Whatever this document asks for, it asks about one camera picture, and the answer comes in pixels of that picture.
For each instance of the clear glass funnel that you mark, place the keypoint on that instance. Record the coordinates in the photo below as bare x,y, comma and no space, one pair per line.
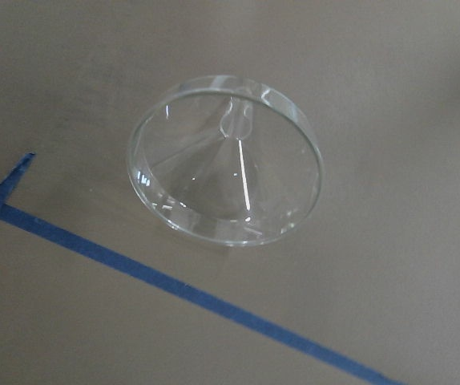
227,160

